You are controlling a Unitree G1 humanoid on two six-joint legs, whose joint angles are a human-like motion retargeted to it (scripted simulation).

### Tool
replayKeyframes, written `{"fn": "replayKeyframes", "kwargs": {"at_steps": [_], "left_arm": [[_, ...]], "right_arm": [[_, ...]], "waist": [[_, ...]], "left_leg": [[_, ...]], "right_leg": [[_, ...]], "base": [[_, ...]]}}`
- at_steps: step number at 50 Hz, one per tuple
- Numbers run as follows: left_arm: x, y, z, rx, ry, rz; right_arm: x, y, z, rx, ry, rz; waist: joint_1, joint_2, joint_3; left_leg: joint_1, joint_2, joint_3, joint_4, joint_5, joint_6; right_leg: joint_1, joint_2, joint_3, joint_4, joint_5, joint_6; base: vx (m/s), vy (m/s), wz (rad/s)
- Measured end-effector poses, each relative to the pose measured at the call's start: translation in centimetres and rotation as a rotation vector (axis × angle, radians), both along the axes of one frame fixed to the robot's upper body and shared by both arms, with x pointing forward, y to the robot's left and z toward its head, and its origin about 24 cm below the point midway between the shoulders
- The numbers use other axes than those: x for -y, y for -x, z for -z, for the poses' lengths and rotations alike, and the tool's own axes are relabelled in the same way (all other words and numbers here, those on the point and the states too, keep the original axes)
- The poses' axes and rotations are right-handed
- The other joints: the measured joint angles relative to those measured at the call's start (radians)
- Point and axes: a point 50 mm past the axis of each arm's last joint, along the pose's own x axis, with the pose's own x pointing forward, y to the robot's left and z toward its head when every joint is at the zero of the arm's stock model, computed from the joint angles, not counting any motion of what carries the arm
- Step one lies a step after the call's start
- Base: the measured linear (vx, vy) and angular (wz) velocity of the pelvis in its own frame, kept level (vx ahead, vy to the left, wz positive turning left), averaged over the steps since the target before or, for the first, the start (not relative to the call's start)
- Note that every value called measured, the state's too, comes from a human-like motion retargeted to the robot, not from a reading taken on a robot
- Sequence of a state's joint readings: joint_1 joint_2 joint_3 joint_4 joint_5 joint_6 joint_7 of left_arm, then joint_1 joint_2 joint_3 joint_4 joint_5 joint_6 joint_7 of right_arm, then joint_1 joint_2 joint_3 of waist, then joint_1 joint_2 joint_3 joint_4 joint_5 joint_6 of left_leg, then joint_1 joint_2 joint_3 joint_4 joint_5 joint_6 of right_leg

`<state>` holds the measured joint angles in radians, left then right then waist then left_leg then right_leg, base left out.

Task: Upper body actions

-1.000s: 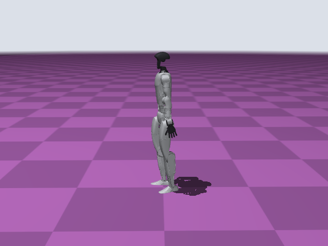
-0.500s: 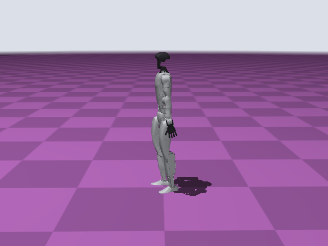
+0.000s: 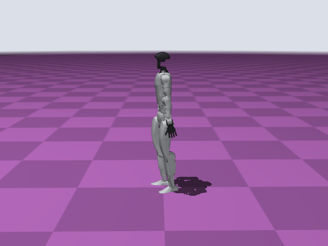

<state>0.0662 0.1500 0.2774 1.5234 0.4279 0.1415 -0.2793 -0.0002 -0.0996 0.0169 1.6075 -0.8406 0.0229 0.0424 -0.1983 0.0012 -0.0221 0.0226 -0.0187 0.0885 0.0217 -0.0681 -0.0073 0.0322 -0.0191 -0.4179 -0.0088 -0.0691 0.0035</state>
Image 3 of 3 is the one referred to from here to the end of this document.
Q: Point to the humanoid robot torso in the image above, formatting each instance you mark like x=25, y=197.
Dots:
x=160, y=94

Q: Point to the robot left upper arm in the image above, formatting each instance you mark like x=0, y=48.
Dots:
x=165, y=80

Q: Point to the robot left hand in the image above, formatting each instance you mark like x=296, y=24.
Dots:
x=170, y=130

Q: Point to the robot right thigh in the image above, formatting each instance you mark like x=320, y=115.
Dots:
x=155, y=135

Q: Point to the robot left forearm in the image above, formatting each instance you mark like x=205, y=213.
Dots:
x=167, y=108

